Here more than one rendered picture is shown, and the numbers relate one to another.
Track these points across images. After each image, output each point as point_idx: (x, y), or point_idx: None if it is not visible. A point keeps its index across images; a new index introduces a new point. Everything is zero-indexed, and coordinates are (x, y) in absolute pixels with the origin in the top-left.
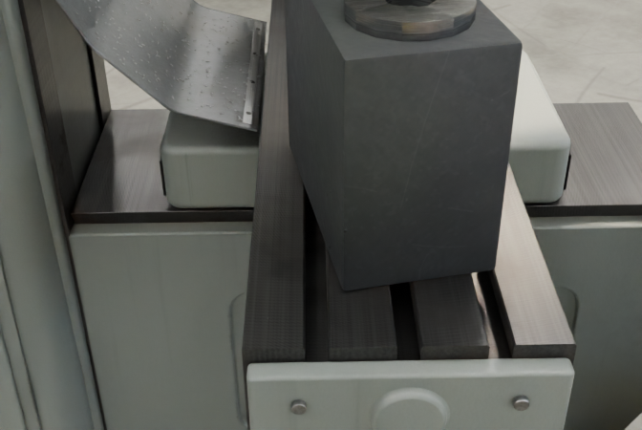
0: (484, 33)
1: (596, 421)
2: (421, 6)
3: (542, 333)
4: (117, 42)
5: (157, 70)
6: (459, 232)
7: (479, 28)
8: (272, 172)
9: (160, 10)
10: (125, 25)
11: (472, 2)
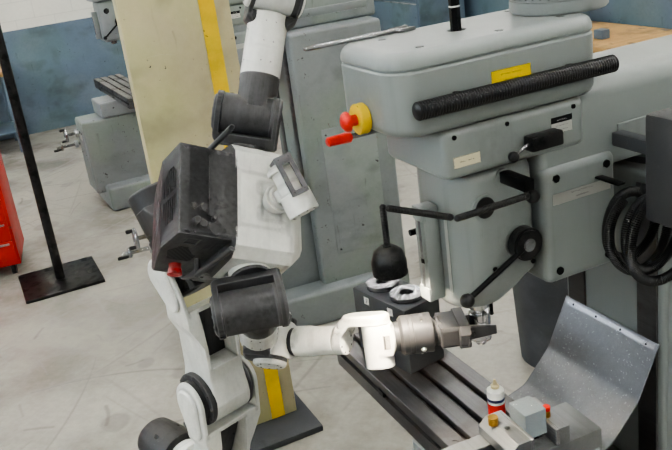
0: (362, 286)
1: None
2: (377, 280)
3: None
4: (554, 362)
5: (546, 383)
6: None
7: (364, 287)
8: None
9: (590, 403)
10: (569, 372)
11: (367, 284)
